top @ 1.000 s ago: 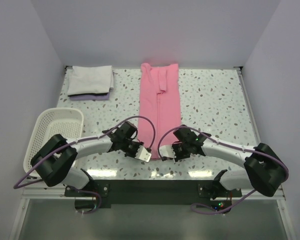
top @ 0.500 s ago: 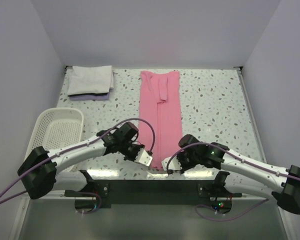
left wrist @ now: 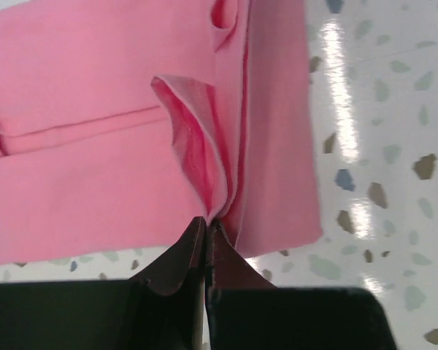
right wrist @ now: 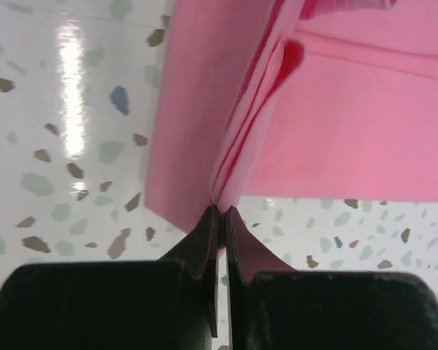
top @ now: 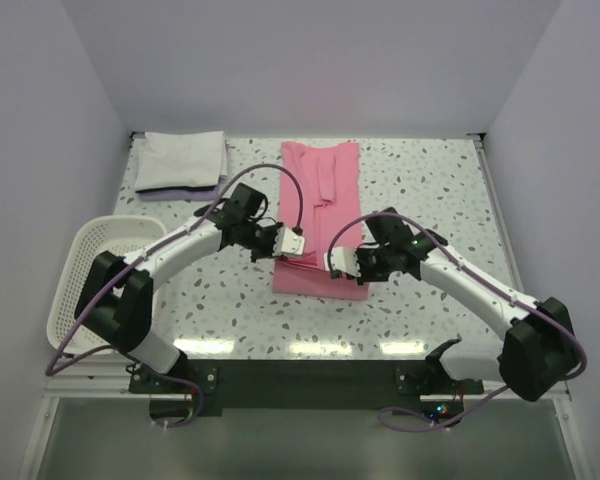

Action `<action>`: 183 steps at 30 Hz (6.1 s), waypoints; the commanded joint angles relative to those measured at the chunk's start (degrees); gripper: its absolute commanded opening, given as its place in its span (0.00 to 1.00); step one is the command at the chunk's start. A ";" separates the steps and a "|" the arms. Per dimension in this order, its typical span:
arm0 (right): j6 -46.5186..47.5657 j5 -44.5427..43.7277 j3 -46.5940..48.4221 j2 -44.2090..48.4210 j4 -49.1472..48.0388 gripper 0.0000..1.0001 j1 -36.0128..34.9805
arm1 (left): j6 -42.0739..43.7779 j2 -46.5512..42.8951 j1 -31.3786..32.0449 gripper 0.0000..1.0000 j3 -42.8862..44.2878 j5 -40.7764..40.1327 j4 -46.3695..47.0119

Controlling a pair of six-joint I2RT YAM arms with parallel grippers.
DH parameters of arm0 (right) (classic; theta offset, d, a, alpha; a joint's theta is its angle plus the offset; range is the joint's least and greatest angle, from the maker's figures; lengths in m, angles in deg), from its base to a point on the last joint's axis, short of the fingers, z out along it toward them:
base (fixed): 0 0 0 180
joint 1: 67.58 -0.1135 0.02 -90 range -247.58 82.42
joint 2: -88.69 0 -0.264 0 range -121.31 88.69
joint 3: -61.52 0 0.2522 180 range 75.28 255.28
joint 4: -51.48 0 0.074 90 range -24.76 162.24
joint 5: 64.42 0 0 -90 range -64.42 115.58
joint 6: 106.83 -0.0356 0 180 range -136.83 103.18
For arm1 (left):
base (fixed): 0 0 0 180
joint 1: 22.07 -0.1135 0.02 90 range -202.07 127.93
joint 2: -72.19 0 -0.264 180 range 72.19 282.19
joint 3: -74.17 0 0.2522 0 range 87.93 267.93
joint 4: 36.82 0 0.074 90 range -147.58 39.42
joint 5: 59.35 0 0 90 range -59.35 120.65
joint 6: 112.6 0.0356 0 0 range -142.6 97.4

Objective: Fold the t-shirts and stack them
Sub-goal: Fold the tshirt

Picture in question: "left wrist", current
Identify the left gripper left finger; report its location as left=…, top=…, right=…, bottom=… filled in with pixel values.
left=0, top=217, right=206, bottom=349

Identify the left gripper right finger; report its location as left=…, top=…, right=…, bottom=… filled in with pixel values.
left=205, top=220, right=397, bottom=350

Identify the pink t shirt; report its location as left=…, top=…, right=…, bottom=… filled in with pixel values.
left=0, top=1, right=322, bottom=265

